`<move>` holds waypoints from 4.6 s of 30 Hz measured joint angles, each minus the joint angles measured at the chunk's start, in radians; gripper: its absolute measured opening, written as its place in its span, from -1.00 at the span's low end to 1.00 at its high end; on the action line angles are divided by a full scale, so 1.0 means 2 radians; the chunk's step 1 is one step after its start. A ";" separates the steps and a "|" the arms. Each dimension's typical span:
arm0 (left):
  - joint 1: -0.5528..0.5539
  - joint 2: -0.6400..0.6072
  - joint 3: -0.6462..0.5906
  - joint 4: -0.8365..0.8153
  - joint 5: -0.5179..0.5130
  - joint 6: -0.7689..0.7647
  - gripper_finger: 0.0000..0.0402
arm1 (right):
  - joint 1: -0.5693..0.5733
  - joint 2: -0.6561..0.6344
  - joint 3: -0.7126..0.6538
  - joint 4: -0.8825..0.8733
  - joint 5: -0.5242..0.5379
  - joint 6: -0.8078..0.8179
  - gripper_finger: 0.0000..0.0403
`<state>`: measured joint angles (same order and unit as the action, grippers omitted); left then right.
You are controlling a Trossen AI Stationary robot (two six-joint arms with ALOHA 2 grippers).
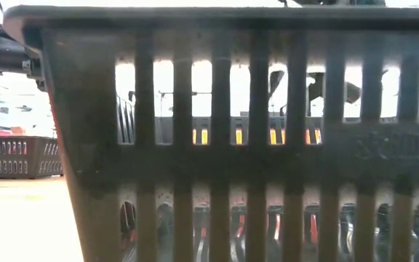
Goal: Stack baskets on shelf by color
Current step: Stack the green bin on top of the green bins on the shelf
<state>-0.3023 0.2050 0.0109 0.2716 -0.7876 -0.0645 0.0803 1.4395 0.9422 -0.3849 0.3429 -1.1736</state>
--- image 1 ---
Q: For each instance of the black plastic slotted basket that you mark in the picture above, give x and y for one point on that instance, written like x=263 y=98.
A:
x=86 y=109
x=31 y=157

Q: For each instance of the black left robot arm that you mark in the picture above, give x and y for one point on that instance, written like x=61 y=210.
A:
x=2 y=52

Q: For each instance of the small cardboard box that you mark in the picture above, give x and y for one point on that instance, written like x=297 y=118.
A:
x=17 y=131

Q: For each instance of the wooden shelf with black frame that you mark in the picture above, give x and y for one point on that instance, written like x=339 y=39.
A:
x=131 y=96

